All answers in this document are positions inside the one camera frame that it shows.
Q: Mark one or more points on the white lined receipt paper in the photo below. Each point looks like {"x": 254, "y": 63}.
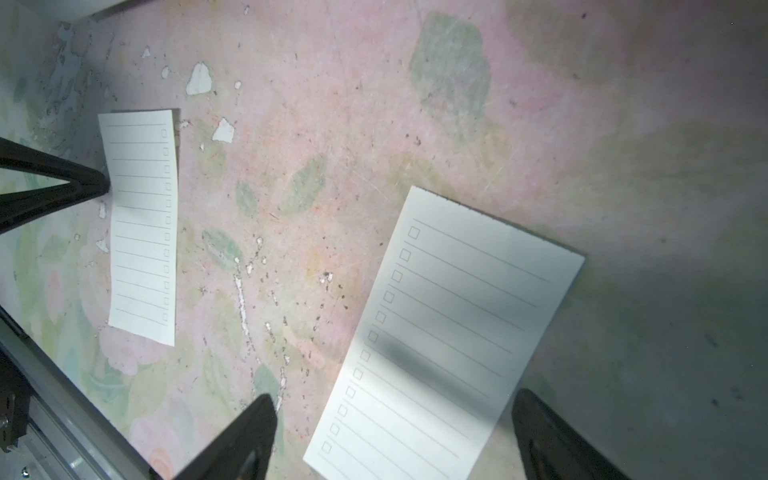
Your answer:
{"x": 458, "y": 307}

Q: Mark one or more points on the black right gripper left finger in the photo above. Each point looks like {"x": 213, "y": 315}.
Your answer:
{"x": 242, "y": 450}

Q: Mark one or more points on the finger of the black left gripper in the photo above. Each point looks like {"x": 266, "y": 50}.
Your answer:
{"x": 80, "y": 184}

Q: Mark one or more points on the aluminium frame rail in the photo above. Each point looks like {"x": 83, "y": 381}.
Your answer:
{"x": 66, "y": 435}

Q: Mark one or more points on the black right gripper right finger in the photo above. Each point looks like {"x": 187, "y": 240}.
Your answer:
{"x": 551, "y": 449}

